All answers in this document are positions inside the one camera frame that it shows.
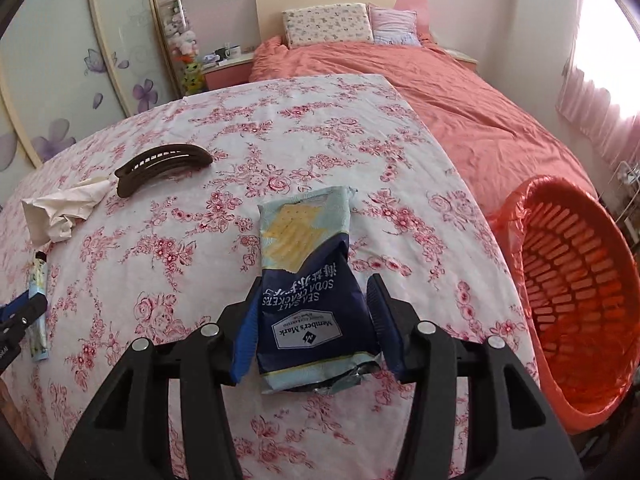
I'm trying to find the floral hand cream tube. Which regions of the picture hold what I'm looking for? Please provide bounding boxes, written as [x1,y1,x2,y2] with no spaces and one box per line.
[28,252,49,362]

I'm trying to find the navy soda cracker bag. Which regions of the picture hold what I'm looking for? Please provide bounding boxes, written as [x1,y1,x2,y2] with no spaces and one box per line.
[257,186,382,393]

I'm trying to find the crumpled white tissue paper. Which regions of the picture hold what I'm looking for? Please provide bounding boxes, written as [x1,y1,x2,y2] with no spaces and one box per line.
[22,177,113,247]

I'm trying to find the floral pink white tablecloth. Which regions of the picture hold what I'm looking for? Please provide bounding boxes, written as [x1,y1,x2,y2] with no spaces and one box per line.
[1,75,536,470]

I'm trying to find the salmon pink bed duvet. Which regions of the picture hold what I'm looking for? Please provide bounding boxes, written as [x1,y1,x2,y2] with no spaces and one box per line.
[247,34,599,216]

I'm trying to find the orange laundry basket bin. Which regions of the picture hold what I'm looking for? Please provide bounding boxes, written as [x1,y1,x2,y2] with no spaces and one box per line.
[490,176,639,434]

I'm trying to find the dark brown hair clip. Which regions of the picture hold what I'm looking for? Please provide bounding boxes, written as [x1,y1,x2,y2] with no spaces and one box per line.
[115,143,213,198]

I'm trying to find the yellow green plush toy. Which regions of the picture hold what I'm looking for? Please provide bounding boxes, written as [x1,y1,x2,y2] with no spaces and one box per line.
[181,61,206,96]

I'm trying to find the wardrobe with purple flowers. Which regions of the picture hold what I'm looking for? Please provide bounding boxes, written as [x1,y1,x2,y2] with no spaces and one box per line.
[1,0,177,166]

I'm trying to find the pink white nightstand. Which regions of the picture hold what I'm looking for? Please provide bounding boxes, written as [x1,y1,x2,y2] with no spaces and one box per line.
[202,52,254,91]

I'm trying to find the white mug on nightstand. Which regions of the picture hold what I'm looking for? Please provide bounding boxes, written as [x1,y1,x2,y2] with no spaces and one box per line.
[224,46,242,60]

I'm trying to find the striped pink pillow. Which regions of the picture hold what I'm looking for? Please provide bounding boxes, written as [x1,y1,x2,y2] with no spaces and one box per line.
[368,4,421,47]

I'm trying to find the pink window curtain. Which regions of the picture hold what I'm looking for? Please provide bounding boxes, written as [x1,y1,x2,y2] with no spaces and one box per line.
[556,0,639,166]

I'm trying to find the floral cream pillow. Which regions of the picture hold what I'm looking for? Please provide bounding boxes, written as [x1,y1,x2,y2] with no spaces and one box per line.
[282,2,373,49]

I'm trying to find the plush toy display tube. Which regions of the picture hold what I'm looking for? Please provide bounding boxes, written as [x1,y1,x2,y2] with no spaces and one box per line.
[158,0,200,96]

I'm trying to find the beige pink headboard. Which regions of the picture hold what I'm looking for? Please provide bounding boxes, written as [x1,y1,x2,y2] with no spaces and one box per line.
[252,0,433,45]

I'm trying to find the white wire rack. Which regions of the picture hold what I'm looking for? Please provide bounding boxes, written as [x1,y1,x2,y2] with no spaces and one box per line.
[602,160,639,245]

